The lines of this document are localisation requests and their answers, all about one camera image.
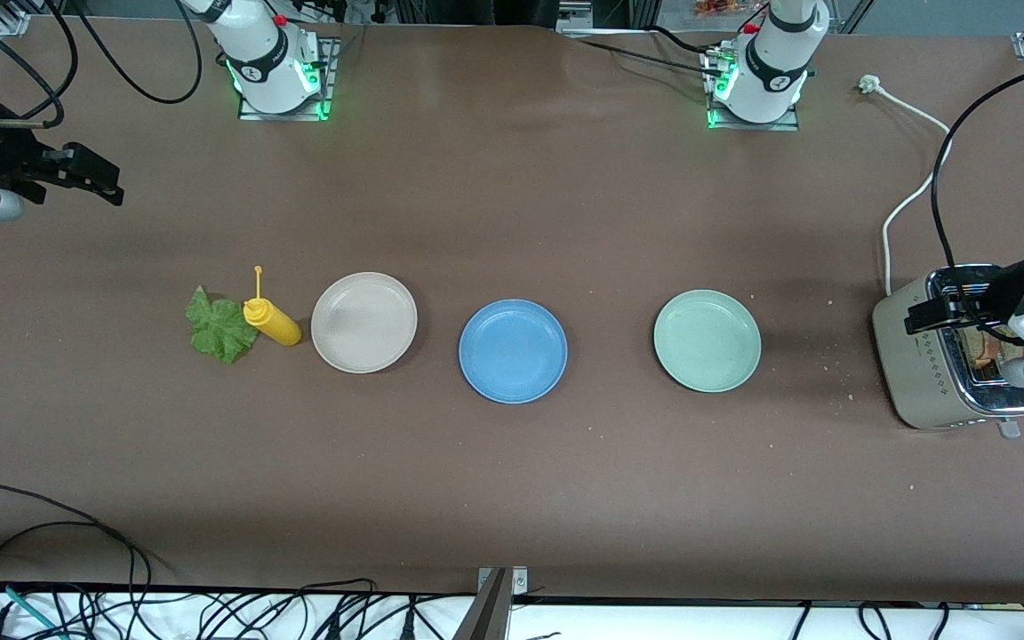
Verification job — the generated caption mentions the toasted bread slice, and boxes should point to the toasted bread slice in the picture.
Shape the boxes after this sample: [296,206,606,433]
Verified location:
[965,331,1012,367]

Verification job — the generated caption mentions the green lettuce leaf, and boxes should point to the green lettuce leaf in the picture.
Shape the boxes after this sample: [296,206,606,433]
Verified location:
[185,284,260,364]

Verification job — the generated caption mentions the yellow mustard squeeze bottle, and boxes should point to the yellow mustard squeeze bottle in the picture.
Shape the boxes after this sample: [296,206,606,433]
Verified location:
[243,265,303,348]

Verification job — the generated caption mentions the pale green round plate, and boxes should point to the pale green round plate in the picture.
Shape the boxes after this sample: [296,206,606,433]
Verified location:
[652,289,763,394]

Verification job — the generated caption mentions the beige round plate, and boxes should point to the beige round plate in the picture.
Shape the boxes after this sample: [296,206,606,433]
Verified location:
[310,271,419,374]

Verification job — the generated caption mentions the blue round plate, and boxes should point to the blue round plate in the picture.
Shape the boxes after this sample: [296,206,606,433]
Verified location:
[459,299,569,405]

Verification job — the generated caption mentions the beige chrome two-slot toaster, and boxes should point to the beige chrome two-slot toaster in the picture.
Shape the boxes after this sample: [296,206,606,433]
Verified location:
[872,264,1024,439]

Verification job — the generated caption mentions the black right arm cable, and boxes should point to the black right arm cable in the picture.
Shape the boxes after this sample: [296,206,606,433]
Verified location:
[72,0,204,105]

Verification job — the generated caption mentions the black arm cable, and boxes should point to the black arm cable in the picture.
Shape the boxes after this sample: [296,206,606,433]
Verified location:
[932,60,1024,348]
[72,0,204,105]

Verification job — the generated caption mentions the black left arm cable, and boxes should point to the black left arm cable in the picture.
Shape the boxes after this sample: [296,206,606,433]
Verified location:
[932,60,1024,348]

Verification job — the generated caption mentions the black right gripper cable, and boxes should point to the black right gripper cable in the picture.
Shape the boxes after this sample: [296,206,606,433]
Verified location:
[0,0,79,130]

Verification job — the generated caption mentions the white power cord plug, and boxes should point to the white power cord plug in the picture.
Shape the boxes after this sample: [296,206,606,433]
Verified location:
[859,75,955,299]

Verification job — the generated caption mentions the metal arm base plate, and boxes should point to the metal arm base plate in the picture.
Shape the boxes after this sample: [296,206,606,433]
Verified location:
[703,44,802,132]
[236,36,340,122]

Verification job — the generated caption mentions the long looping black cable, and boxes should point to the long looping black cable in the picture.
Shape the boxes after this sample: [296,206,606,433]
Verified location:
[0,484,154,623]

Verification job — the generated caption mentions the black base supply cable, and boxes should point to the black base supply cable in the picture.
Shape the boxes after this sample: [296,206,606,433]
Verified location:
[565,25,728,79]

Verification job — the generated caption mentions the teal cable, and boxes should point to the teal cable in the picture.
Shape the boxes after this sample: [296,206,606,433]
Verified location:
[0,578,64,640]

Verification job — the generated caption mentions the small metal table bracket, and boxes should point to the small metal table bracket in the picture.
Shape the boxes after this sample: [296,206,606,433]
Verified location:
[476,567,529,598]

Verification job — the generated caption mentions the dark grey metal post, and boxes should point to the dark grey metal post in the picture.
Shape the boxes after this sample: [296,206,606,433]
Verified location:
[450,569,513,640]

